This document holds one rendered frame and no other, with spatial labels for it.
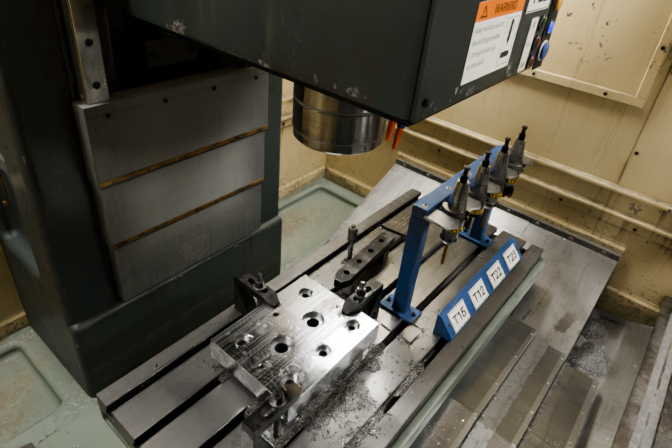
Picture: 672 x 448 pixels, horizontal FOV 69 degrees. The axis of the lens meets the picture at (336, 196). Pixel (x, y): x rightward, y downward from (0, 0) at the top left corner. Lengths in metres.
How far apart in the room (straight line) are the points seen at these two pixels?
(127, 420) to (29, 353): 0.64
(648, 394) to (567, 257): 0.51
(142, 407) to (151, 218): 0.41
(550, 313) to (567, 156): 0.51
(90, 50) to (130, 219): 0.39
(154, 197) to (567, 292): 1.29
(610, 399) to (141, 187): 1.37
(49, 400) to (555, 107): 1.71
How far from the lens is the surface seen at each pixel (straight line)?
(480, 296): 1.36
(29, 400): 1.63
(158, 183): 1.20
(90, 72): 1.04
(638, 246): 1.84
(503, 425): 1.34
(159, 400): 1.12
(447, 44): 0.61
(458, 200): 1.10
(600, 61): 1.67
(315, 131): 0.77
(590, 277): 1.81
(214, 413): 1.09
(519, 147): 1.37
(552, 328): 1.70
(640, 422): 1.47
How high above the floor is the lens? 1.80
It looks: 32 degrees down
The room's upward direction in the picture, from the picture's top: 6 degrees clockwise
